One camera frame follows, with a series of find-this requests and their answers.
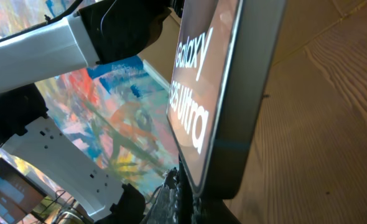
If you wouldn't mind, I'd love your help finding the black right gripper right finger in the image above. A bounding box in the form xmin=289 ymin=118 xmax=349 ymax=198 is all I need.
xmin=192 ymin=197 xmax=241 ymax=224

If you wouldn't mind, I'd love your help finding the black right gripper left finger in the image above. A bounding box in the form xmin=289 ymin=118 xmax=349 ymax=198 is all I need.
xmin=141 ymin=167 xmax=180 ymax=224

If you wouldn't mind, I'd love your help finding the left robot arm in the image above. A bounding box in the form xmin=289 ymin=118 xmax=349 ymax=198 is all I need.
xmin=0 ymin=0 xmax=171 ymax=222

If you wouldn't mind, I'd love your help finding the colourful abstract painting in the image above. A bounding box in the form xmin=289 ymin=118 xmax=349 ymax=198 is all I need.
xmin=0 ymin=0 xmax=181 ymax=224

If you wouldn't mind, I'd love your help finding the black left camera cable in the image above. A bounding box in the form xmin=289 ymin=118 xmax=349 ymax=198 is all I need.
xmin=0 ymin=0 xmax=85 ymax=47

